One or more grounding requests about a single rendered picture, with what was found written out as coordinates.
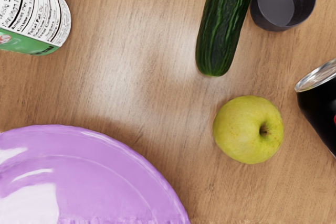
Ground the green and white can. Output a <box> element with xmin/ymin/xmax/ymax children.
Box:
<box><xmin>0</xmin><ymin>0</ymin><xmax>72</xmax><ymax>57</ymax></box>

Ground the dark green cucumber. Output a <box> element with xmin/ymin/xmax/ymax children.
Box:
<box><xmin>195</xmin><ymin>0</ymin><xmax>261</xmax><ymax>78</ymax></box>

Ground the purple plate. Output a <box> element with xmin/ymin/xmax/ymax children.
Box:
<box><xmin>0</xmin><ymin>124</ymin><xmax>192</xmax><ymax>224</ymax></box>

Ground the green apple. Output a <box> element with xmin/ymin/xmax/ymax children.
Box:
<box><xmin>212</xmin><ymin>95</ymin><xmax>285</xmax><ymax>165</ymax></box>

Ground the dark grey cup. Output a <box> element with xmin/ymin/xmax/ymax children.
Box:
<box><xmin>249</xmin><ymin>0</ymin><xmax>317</xmax><ymax>33</ymax></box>

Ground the black can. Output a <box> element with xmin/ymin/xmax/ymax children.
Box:
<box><xmin>294</xmin><ymin>58</ymin><xmax>336</xmax><ymax>160</ymax></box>

